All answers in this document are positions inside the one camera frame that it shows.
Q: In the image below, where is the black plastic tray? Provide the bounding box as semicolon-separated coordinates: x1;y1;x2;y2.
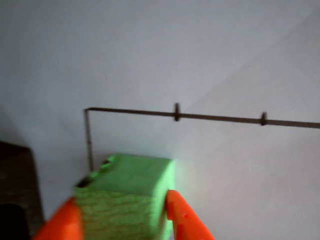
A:
0;141;45;240

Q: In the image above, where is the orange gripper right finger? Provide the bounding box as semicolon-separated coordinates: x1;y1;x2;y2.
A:
166;189;216;240

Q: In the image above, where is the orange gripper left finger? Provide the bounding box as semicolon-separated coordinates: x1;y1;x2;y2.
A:
32;196;85;240

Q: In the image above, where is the green textured foam block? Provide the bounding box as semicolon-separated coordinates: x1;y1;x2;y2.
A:
73;152;176;240

